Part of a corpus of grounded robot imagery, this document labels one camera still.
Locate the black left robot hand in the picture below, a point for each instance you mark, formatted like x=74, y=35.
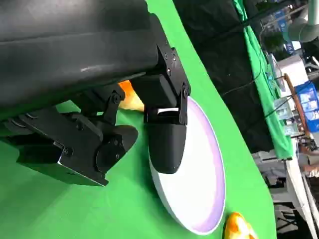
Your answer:
x=74, y=49

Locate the orange and white toy bread roll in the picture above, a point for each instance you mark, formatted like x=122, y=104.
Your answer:
x=236, y=226
x=129, y=99

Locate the black backdrop cloth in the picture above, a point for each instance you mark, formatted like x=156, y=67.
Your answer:
x=219, y=62

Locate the green table cloth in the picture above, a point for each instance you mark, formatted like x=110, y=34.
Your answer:
x=74, y=211

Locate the lilac plate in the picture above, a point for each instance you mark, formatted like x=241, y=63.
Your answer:
x=194, y=174

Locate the green cloth behind backdrop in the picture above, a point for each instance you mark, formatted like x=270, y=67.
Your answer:
x=259, y=74

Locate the white box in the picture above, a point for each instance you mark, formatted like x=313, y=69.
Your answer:
x=294, y=69

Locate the blue printed boxes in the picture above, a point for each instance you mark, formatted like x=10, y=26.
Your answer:
x=309, y=104

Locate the white workshop table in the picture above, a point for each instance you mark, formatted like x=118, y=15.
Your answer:
x=294, y=179

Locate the brown wooden chair rail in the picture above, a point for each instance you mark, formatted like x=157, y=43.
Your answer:
x=296, y=99

